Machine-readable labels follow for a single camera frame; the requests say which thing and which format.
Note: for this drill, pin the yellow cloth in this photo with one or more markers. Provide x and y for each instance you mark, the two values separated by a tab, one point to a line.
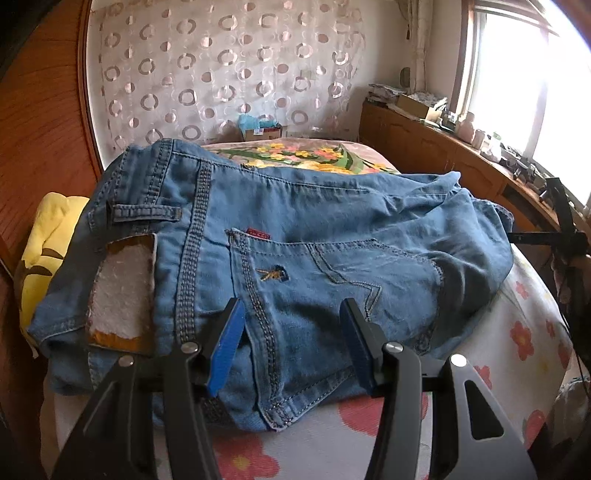
46	230

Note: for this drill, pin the light blue denim pants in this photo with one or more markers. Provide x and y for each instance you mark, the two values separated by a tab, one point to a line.
323	258

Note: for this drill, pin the black tripod stand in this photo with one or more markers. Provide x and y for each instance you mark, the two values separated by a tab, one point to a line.
561	207

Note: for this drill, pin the lace curtain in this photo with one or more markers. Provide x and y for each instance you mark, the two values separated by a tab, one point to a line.
422	41

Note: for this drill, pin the white jar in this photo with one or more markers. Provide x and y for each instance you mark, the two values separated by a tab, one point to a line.
466	125

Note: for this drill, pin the window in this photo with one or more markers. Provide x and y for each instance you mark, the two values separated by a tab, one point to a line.
508	92

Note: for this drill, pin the flat cardboard box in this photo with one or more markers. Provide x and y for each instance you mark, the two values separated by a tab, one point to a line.
418	107

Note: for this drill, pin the light blue cloth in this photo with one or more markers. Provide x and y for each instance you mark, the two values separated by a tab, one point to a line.
254	122

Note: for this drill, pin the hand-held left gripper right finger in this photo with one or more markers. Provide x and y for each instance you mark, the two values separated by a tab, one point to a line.
358	350

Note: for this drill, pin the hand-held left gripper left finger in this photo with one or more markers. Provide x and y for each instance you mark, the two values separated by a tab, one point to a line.
226	350

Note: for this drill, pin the small cardboard box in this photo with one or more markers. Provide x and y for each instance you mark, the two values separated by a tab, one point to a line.
263	134

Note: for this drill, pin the colourful floral blanket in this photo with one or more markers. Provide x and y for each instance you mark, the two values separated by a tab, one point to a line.
300	154

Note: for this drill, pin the white flower-print blanket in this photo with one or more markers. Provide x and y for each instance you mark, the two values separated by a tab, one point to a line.
531	332

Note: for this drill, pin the wooden side cabinet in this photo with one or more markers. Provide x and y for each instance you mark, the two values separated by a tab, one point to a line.
415	143

